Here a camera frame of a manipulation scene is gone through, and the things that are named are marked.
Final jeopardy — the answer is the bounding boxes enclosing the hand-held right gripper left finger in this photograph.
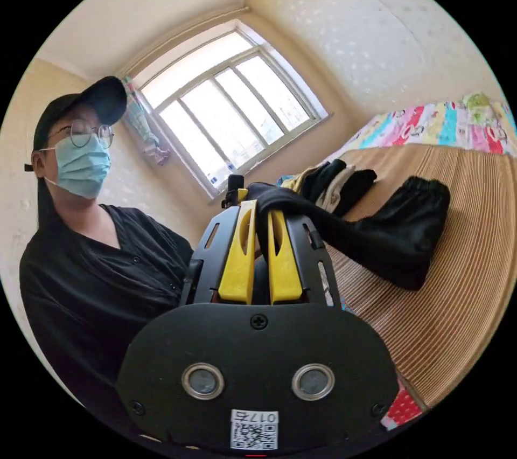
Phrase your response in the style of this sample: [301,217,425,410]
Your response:
[218,200,258,304]

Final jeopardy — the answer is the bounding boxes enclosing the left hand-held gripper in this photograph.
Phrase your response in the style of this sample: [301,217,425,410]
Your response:
[221,174,249,210]

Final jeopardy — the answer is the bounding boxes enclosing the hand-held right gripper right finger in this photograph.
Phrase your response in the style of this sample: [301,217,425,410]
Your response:
[267,209,303,305]

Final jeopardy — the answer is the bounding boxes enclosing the black pants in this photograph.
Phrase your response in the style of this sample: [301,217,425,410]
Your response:
[246,176,451,292]

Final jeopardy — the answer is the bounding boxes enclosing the window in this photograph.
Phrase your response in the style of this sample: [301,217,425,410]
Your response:
[132,19,331,200]

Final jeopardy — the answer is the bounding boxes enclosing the pile of clothes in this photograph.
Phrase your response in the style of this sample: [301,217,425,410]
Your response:
[282,158,379,218]

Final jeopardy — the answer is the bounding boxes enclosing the colourful printed curtain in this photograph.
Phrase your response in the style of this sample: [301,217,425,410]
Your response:
[120,76,171,167]

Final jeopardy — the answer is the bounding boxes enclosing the person's body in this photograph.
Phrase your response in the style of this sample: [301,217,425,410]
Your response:
[19,75,195,442]

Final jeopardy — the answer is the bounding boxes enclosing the bed with woven mat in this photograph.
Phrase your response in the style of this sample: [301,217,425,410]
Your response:
[278,92,517,432]

